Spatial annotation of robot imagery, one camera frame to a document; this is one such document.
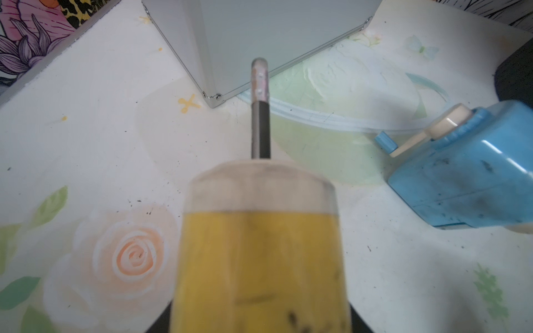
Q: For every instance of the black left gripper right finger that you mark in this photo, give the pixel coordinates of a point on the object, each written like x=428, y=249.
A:
x=358, y=325

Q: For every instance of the blue pencil sharpener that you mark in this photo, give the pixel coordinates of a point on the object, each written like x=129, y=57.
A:
x=471, y=168

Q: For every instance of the floral table mat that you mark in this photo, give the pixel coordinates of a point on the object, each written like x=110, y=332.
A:
x=97, y=151

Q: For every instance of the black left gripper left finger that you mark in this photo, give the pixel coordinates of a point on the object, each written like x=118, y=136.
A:
x=162, y=324

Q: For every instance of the yellow pencil sharpener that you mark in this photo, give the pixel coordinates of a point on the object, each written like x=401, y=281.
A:
x=260, y=246

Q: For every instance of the black bin with plastic liner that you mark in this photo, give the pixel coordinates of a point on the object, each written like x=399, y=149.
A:
x=513, y=79

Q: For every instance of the silver metal case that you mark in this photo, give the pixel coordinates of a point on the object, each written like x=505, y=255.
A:
x=217, y=41

